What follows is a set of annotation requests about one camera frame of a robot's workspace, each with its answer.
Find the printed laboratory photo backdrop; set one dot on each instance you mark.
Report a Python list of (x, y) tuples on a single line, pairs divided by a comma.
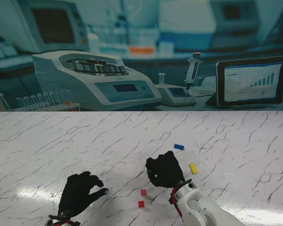
[(141, 35)]

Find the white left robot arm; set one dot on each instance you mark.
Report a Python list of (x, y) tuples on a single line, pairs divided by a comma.
[(61, 221)]

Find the red domino block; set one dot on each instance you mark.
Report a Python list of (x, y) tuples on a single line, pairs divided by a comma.
[(141, 204)]

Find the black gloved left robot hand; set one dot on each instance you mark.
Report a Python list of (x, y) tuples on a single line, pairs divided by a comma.
[(77, 193)]

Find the pink domino block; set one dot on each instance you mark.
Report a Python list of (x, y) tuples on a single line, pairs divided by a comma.
[(143, 192)]

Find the blue domino block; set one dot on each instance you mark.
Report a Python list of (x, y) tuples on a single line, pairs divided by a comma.
[(179, 147)]

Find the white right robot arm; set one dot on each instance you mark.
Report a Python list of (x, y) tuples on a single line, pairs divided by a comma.
[(202, 209)]

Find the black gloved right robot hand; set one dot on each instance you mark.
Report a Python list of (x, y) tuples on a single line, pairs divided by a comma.
[(166, 171)]

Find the yellow domino block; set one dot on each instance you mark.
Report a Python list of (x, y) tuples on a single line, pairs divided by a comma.
[(193, 168)]

